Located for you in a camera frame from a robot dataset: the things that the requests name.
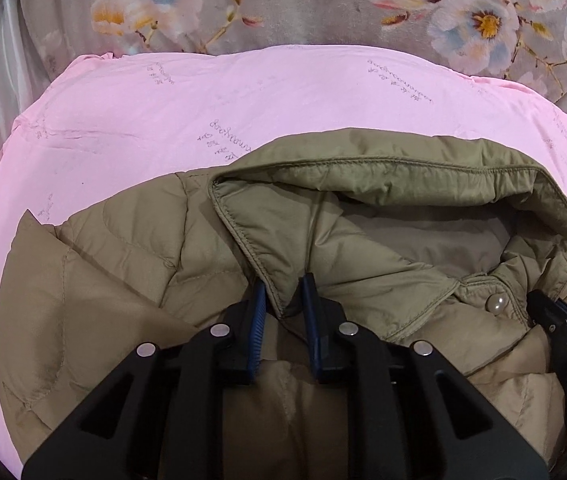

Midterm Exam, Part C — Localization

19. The pink quilt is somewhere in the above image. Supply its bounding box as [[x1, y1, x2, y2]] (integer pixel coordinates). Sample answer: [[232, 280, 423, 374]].
[[0, 46, 567, 474]]

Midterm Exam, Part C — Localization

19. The grey floral bed sheet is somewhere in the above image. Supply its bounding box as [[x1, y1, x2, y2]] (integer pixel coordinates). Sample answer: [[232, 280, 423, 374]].
[[21, 0, 567, 113]]

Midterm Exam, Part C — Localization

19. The olive quilted puffer jacket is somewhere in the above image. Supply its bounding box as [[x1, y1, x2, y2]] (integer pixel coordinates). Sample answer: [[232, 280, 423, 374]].
[[0, 129, 567, 479]]

